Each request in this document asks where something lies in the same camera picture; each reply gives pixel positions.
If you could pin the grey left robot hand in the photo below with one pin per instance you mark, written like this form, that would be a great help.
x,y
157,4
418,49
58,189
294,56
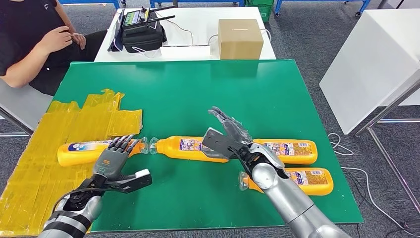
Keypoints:
x,y
110,164

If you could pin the person's left hand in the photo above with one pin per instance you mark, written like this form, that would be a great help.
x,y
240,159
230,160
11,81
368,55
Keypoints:
x,y
79,40

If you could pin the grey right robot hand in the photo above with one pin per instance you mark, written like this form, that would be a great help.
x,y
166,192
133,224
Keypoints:
x,y
236,131

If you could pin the person's right hand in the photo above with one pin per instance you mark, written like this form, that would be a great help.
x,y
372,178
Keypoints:
x,y
55,39

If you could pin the orange bottle with clear cap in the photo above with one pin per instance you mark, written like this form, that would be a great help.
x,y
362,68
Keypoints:
x,y
302,159
315,189
75,154
177,149

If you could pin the person's left forearm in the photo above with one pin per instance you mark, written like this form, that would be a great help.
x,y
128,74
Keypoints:
x,y
64,16

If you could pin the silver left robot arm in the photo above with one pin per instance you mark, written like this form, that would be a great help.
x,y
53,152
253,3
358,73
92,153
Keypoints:
x,y
72,213

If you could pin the person's right forearm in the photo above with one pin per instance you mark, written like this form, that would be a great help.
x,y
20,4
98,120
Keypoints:
x,y
26,69

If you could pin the person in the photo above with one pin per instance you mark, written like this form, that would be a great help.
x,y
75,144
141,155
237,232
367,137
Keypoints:
x,y
23,26

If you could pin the dark laptop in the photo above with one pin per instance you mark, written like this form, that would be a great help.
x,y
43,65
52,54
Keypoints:
x,y
116,36

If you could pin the remote controller with antennas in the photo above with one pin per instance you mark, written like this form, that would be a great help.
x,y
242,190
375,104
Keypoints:
x,y
132,18

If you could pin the black carry case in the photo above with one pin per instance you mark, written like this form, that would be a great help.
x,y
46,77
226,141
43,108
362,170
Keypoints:
x,y
141,39

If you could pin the yellow taped sheet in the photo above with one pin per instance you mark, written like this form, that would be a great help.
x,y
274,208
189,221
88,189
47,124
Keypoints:
x,y
49,131

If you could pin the grey seat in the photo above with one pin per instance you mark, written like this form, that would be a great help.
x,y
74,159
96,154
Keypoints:
x,y
19,108

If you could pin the brown cardboard box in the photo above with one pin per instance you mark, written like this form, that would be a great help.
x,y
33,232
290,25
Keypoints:
x,y
240,39

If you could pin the flat white box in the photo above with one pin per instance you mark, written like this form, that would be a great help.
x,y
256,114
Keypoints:
x,y
184,53

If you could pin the green plastic crate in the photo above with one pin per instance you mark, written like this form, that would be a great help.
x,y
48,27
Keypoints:
x,y
265,11

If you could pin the large white table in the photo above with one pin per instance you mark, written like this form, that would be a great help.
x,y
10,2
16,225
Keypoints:
x,y
370,65

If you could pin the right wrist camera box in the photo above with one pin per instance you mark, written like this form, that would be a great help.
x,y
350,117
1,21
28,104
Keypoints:
x,y
220,144

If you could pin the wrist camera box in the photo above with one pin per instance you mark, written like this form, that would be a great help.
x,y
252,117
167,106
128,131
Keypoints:
x,y
220,144
137,180

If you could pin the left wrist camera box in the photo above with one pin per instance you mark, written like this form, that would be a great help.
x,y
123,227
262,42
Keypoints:
x,y
137,180

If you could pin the blue metal frame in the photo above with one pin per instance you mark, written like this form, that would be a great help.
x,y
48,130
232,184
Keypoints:
x,y
315,1
88,1
197,2

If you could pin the metal table leg frame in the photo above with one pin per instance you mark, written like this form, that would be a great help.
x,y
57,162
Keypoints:
x,y
387,109

